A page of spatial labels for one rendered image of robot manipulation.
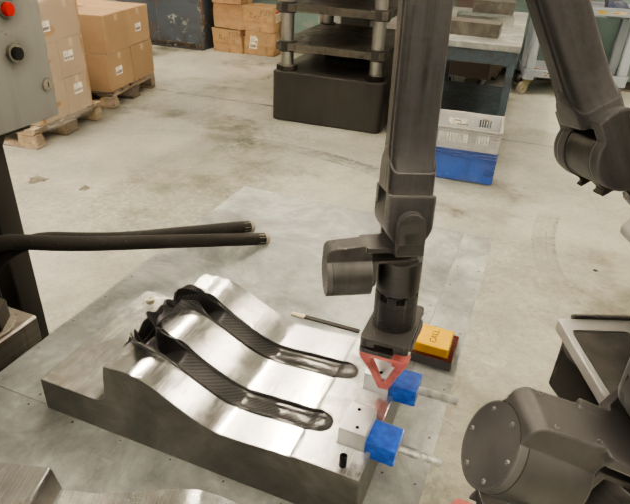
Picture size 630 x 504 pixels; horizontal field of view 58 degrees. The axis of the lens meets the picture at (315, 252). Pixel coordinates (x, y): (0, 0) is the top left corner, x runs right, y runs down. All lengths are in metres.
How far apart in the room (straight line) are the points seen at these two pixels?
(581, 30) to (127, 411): 0.75
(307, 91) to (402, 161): 4.11
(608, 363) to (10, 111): 1.13
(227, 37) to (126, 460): 6.87
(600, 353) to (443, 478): 1.22
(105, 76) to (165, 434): 4.54
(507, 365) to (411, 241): 1.73
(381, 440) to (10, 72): 0.98
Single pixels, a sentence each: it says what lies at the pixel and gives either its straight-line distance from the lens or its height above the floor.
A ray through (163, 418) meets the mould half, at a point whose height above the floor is 0.87.
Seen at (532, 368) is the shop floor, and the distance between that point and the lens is 2.41.
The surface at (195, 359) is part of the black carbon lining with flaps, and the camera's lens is 0.85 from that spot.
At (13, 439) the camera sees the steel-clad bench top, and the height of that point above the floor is 0.80.
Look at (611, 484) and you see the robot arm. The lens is 0.42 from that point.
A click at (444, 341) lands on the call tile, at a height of 0.84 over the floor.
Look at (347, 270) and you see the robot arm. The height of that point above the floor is 1.10.
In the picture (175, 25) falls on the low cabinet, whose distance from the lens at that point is 7.72.
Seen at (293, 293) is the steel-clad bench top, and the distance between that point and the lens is 1.18.
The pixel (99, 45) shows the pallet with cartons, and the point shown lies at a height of 0.52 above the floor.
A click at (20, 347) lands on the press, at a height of 0.74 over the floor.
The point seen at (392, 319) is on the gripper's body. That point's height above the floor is 1.02.
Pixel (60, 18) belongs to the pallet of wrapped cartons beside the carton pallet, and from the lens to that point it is 4.61.
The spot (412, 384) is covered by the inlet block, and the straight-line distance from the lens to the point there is 0.84.
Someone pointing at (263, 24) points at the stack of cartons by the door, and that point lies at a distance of 7.30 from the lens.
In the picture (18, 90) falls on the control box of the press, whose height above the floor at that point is 1.15.
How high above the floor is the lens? 1.47
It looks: 30 degrees down
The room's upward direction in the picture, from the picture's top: 3 degrees clockwise
